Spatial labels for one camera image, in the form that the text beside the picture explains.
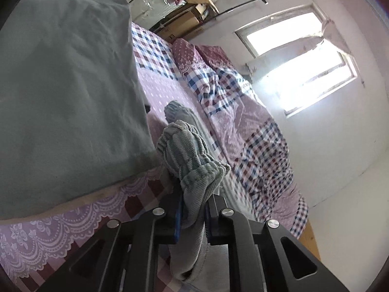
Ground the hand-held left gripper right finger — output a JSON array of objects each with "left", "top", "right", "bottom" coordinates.
[{"left": 204, "top": 194, "right": 353, "bottom": 292}]

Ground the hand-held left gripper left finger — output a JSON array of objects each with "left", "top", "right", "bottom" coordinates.
[{"left": 36, "top": 193, "right": 184, "bottom": 292}]

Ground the light grey-green sweatshirt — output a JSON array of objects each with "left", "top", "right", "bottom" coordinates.
[{"left": 0, "top": 0, "right": 232, "bottom": 292}]

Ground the wooden headboard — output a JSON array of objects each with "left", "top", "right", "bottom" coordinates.
[{"left": 299, "top": 220, "right": 322, "bottom": 263}]

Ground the pink plaid quilt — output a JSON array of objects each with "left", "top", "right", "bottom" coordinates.
[{"left": 172, "top": 38, "right": 309, "bottom": 238}]

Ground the pink plaid bed sheet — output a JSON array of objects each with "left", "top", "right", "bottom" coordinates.
[{"left": 0, "top": 23, "right": 234, "bottom": 292}]

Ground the window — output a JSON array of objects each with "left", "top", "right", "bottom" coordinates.
[{"left": 235, "top": 4, "right": 360, "bottom": 118}]

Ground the large cardboard box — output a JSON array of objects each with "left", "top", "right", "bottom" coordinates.
[{"left": 157, "top": 14, "right": 205, "bottom": 42}]

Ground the silver wrapped suitcase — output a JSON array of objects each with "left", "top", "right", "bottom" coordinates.
[{"left": 121, "top": 0, "right": 183, "bottom": 31}]

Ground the open cardboard box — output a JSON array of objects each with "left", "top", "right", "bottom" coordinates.
[{"left": 183, "top": 0, "right": 220, "bottom": 22}]

